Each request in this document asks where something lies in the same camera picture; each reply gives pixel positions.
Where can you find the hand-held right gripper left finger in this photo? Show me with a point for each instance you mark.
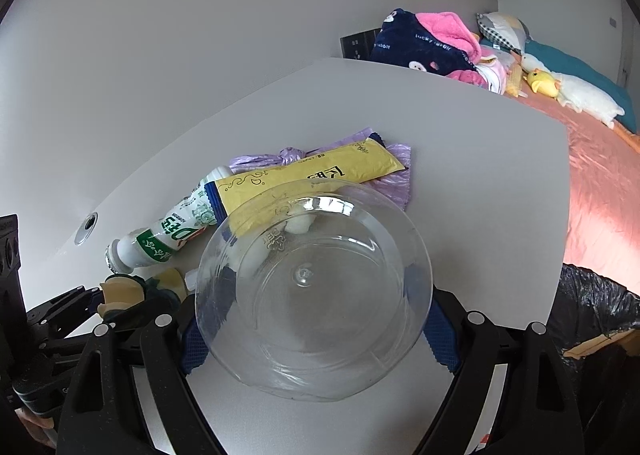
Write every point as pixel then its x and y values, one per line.
pixel 196 347

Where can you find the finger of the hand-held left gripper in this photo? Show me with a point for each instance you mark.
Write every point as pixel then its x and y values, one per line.
pixel 60 302
pixel 150 307

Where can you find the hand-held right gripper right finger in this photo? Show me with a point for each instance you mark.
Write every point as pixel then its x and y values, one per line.
pixel 444 335

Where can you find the beige and green packet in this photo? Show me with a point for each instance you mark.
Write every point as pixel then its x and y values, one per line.
pixel 120 290

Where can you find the white bottle with green label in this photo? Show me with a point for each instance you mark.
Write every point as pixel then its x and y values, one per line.
pixel 165 235

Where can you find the clear plastic container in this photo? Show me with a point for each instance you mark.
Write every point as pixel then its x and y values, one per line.
pixel 310 325

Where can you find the black bin bag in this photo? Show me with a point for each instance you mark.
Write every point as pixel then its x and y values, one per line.
pixel 590 305

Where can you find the cardboard box bin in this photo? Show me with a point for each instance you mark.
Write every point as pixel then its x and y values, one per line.
pixel 600 342

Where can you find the purple plastic bag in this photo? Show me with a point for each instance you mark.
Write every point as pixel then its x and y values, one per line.
pixel 397 182

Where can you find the yellow snack packet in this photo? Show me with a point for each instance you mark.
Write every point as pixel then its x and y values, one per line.
pixel 320 170

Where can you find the person's left hand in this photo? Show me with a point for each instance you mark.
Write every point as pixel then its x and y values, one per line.
pixel 35 427

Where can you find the metal table grommet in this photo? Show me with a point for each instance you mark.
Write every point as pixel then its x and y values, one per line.
pixel 88 228

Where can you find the bed with pink sheet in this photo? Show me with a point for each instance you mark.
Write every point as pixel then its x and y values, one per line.
pixel 600 185

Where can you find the white and pink printed garment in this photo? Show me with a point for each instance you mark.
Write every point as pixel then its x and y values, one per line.
pixel 492 75

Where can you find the white and yellow plush duck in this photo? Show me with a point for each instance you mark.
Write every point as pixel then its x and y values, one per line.
pixel 580 95

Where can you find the navy printed blanket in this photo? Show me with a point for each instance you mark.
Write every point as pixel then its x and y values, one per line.
pixel 405 42

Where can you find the teal pillow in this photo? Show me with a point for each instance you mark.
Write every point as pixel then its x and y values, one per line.
pixel 570 62

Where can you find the pink fleece cloth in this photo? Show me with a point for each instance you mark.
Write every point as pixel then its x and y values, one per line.
pixel 447 32

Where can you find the checkered pillow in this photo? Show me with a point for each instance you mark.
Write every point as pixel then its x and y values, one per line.
pixel 502 30

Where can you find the white door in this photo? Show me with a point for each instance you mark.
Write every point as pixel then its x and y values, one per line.
pixel 631 45

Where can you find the black wall socket panel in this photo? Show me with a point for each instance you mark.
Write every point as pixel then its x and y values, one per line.
pixel 357 45

